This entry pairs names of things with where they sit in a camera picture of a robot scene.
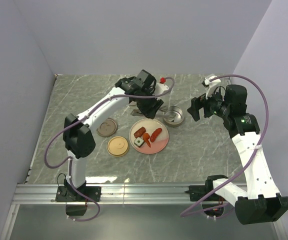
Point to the pink white round plate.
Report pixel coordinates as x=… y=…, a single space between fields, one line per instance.
x=150 y=125

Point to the sushi roll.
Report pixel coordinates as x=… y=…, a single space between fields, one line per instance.
x=139 y=142

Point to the dark brown round lid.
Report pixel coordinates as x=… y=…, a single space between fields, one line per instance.
x=108 y=128

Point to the back round metal tin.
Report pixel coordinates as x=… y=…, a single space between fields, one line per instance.
x=132 y=103

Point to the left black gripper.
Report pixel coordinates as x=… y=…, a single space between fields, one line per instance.
x=150 y=111

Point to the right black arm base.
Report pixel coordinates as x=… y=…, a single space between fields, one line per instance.
x=195 y=192

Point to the tan round lid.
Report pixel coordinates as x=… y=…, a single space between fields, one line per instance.
x=117 y=146

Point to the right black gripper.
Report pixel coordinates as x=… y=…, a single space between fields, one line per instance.
x=197 y=102

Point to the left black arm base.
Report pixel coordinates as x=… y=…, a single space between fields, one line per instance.
x=75 y=204

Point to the metal tongs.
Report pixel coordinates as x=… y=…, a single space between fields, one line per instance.
x=161 y=113

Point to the round metal tin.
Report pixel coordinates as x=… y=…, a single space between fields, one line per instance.
x=178 y=120
x=132 y=103

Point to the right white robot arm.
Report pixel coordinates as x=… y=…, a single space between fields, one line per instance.
x=262 y=202

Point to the right round metal tin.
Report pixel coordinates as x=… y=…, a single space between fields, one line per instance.
x=178 y=120

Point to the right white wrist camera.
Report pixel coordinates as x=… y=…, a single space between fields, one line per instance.
x=211 y=82

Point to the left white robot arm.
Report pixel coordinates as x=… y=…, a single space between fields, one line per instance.
x=78 y=136

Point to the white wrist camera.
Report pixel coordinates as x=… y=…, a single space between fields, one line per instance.
x=161 y=88
x=211 y=82

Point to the aluminium rail frame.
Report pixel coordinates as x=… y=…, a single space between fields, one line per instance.
x=129 y=211

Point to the red sausage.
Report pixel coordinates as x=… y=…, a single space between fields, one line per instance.
x=155 y=134

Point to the brown meat slice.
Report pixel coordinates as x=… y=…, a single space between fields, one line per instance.
x=139 y=132

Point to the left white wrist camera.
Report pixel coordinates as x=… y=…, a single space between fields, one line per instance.
x=161 y=88

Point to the orange carrot piece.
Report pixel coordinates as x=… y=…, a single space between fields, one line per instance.
x=146 y=137

